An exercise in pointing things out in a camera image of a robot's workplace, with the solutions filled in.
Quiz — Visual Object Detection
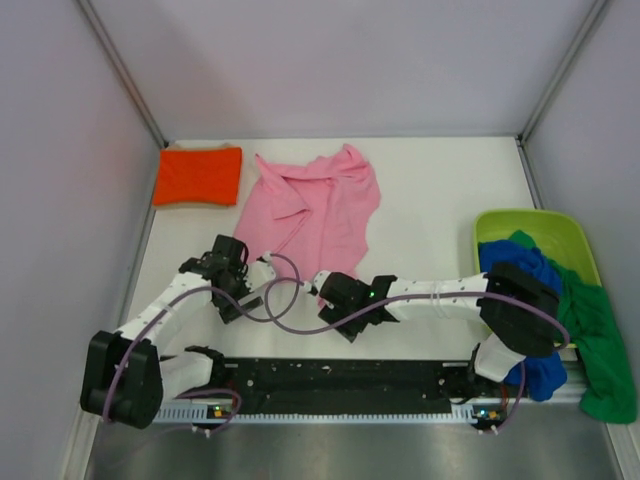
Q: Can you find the pink t shirt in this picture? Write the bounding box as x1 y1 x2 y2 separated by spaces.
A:
234 144 381 280

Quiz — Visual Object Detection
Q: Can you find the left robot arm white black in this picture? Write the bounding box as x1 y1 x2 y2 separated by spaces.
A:
80 235 276 429

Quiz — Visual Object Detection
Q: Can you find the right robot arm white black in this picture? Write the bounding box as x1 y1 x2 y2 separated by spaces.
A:
311 262 568 396

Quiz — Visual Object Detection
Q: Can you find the folded orange t shirt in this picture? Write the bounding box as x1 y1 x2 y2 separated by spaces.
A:
152 147 243 207

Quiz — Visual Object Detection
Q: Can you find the blue t shirt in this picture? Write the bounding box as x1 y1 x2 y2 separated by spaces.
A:
478 239 567 402

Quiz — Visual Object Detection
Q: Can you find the green plastic basket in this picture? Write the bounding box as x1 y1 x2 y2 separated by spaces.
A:
472 208 602 286

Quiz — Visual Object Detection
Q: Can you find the green t shirt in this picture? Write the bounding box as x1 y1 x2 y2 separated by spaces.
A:
509 231 638 424

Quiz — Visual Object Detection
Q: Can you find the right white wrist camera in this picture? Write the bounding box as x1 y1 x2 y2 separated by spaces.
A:
303 270 331 297

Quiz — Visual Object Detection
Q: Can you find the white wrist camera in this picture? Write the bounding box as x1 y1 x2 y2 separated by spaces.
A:
245 251 276 293
303 270 331 297

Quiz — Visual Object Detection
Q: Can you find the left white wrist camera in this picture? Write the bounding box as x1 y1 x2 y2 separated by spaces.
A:
245 251 276 293

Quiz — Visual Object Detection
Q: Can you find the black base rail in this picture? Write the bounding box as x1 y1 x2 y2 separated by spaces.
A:
211 357 496 414

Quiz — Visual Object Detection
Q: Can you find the grey slotted cable duct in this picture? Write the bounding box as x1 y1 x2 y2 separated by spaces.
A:
153 400 498 428

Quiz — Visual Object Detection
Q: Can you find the right aluminium frame post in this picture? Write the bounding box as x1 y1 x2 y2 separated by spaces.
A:
517 0 613 146

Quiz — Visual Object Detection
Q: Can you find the aluminium frame post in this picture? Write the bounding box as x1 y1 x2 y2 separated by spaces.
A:
517 0 613 146
73 0 168 149

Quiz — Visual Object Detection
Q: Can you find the left aluminium frame post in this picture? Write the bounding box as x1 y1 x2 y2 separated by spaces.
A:
73 0 168 149

